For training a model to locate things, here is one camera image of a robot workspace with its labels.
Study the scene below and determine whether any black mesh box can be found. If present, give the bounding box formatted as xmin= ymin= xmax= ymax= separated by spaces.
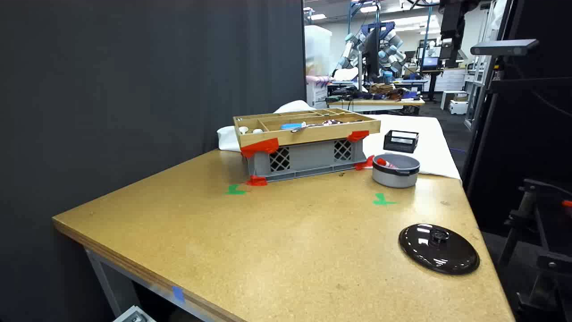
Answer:
xmin=382 ymin=128 xmax=420 ymax=153

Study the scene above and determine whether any blue and white background robot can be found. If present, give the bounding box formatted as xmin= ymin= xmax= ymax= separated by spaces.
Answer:
xmin=341 ymin=19 xmax=407 ymax=81

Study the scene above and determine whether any white cloth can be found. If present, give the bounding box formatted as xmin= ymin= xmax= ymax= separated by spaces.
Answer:
xmin=214 ymin=98 xmax=463 ymax=182

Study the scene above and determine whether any wooden compartment tray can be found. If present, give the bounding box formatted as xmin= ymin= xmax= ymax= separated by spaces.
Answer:
xmin=232 ymin=108 xmax=382 ymax=149

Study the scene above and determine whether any black round lid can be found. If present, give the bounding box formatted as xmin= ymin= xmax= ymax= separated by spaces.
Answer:
xmin=396 ymin=221 xmax=480 ymax=276

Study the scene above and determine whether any black tripod stand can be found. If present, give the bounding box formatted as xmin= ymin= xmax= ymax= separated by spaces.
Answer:
xmin=498 ymin=176 xmax=572 ymax=322

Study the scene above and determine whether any grey bowl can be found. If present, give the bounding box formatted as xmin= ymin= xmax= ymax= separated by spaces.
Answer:
xmin=370 ymin=151 xmax=421 ymax=189

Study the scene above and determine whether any metal table leg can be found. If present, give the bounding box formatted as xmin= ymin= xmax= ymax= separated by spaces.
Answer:
xmin=85 ymin=248 xmax=141 ymax=318

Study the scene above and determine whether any grey plastic crate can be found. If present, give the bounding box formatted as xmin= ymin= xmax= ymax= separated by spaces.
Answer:
xmin=241 ymin=137 xmax=368 ymax=178

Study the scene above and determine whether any black camera bar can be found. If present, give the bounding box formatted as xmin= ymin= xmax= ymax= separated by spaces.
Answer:
xmin=468 ymin=37 xmax=539 ymax=58

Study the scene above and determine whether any black curtain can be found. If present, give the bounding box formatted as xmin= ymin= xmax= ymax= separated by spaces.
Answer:
xmin=0 ymin=0 xmax=307 ymax=322

